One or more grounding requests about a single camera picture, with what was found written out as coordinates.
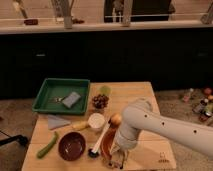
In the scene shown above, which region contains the orange red bowl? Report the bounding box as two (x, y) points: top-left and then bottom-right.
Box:
(100, 129), (116, 160)

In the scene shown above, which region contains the wooden block eraser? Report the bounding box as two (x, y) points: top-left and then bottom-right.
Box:
(109, 157), (124, 169)

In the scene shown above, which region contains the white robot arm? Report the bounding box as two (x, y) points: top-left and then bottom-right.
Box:
(114, 98), (213, 158)

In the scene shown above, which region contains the dark maroon bowl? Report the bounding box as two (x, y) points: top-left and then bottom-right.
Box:
(58, 132), (86, 161)

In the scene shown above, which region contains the white round container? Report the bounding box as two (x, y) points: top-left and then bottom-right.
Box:
(88, 113), (105, 131)

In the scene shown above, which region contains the yellow banana piece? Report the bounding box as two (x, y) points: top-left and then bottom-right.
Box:
(72, 121), (89, 131)

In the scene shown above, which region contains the bunch of dark grapes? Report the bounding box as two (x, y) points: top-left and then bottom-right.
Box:
(92, 94), (109, 109)

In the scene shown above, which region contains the green cucumber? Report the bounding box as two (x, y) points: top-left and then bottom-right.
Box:
(36, 132), (59, 159)

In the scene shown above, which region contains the grey sponge block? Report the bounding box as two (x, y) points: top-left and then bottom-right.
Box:
(62, 92), (81, 108)

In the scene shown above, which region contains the grey triangular cloth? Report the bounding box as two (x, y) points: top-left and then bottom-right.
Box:
(47, 115), (71, 130)

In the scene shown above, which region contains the green plastic tray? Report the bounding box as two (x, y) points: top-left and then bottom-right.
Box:
(32, 78), (90, 116)

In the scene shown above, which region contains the black chair base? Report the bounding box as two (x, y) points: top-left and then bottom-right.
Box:
(0, 130), (29, 146)

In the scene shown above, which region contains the dark red object on shelf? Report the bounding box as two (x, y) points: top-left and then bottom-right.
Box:
(24, 19), (38, 26)

